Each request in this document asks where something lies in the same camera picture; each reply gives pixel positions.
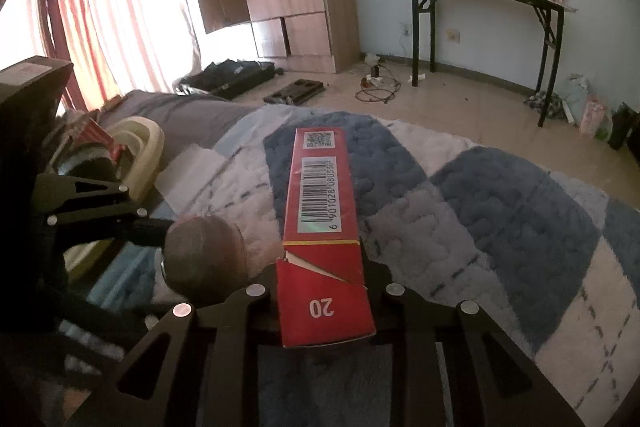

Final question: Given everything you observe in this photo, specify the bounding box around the grey bed sheet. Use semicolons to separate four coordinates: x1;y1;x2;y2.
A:
97;89;261;158

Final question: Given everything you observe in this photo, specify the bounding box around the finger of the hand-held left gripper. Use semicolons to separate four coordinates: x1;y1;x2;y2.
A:
34;173;173;253
65;292;173;358

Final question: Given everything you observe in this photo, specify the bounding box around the long red carton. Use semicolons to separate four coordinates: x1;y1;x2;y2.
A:
276;128;376;349

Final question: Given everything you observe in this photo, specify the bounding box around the red white curtain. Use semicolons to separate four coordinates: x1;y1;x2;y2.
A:
0;0;201;118

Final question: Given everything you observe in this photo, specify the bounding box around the white plastic bag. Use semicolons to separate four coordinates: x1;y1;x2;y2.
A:
565;76;596;122

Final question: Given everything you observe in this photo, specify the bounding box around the black open case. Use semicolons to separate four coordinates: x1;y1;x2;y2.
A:
177;61;277;100

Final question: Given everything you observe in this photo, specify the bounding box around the dark patterned cloth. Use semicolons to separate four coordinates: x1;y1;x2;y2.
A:
522;91;563;115

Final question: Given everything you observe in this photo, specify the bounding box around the power strip with cables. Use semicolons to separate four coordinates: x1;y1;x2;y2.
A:
355;62;403;104

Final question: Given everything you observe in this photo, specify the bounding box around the black foam tray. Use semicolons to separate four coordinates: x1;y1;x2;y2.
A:
263;78;326;105

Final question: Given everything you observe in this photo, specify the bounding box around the pale blue sheet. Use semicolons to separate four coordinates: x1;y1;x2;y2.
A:
87;142;226;308

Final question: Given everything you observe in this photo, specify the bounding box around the small red box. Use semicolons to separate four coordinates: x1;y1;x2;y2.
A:
75;117;128;158

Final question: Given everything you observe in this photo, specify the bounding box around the pink plastic bag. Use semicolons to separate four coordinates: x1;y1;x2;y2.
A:
580;94;612;138

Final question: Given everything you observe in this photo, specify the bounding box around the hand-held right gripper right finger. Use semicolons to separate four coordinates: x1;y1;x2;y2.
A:
364;252;587;427

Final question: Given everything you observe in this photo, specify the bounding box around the blue white checked blanket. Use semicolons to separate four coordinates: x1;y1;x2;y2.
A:
150;109;640;427

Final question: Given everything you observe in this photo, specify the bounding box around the cream plastic basin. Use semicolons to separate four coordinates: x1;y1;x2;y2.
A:
62;116;166;282

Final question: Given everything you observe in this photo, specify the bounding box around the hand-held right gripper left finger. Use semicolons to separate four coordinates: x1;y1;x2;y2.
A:
65;283;282;427

